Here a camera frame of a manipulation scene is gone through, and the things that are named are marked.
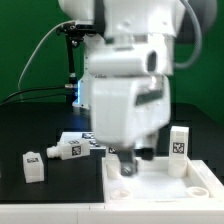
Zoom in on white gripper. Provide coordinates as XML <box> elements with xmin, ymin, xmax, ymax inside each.
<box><xmin>89</xmin><ymin>49</ymin><xmax>172</xmax><ymax>176</ymax></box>

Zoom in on white square tabletop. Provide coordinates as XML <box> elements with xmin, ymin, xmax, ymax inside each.
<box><xmin>102</xmin><ymin>157</ymin><xmax>224</xmax><ymax>203</ymax></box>

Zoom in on white marker plate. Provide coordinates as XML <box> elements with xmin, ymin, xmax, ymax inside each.
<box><xmin>59</xmin><ymin>132</ymin><xmax>106</xmax><ymax>150</ymax></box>

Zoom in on grey braided cable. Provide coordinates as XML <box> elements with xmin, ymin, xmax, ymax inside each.
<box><xmin>173</xmin><ymin>0</ymin><xmax>204</xmax><ymax>70</ymax></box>

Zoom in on black cables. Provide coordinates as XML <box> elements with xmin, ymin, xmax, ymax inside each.
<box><xmin>0</xmin><ymin>84</ymin><xmax>79</xmax><ymax>108</ymax></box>

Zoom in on black camera on stand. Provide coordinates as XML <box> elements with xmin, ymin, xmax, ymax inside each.
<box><xmin>56</xmin><ymin>20</ymin><xmax>96</xmax><ymax>87</ymax></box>

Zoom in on white camera cable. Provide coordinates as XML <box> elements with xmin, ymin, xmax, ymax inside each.
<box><xmin>17</xmin><ymin>20</ymin><xmax>76</xmax><ymax>92</ymax></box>

